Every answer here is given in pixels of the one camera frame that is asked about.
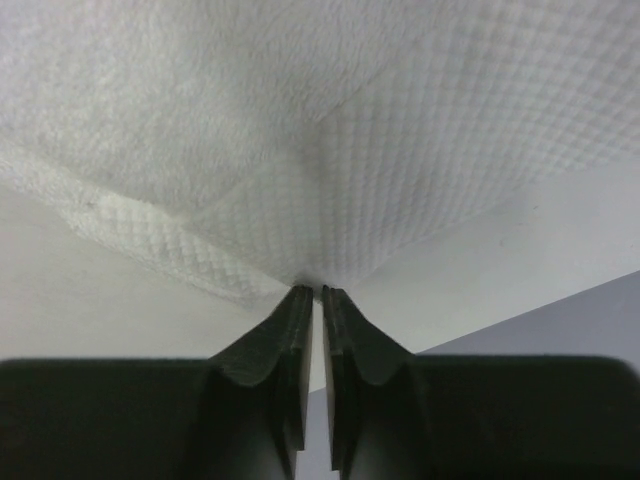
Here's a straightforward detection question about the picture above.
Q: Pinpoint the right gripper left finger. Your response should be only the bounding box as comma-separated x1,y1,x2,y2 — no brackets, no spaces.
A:
207,286,314,479

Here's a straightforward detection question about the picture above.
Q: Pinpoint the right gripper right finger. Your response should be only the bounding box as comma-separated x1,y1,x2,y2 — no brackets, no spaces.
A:
321,286,418,479

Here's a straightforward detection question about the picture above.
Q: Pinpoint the white towel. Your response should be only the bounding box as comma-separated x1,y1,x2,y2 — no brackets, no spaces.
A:
1,1,639,303

